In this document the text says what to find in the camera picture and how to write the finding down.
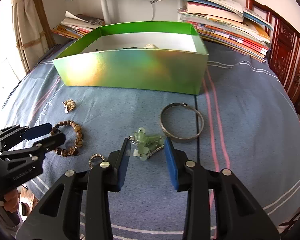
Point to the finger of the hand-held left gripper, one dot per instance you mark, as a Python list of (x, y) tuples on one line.
[(53, 140), (38, 131)]

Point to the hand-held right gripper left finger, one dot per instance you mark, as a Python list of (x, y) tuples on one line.
[(122, 170)]

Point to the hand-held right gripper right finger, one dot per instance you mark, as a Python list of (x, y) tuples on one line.
[(172, 170)]

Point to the green jade pendant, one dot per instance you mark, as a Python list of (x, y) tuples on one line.
[(146, 142)]

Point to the shiny green cardboard box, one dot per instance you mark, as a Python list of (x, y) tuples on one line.
[(130, 71)]

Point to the black eyeglasses frame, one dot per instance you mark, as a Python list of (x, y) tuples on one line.
[(128, 47)]

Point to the white wrist watch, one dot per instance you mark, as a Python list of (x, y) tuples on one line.
[(151, 46)]

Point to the person's left hand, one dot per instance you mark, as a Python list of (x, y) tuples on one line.
[(10, 201)]

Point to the silver bangle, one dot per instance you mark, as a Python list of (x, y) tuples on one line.
[(180, 138)]

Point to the gold brooch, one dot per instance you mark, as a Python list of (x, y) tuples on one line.
[(69, 105)]

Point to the beige curtain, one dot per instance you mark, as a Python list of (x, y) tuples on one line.
[(31, 25)]

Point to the small stack of magazines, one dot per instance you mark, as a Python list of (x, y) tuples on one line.
[(75, 27)]

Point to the large stack of books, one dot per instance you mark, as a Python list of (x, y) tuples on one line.
[(227, 27)]

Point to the carved red wooden sofa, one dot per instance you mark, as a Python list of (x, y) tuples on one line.
[(287, 55)]

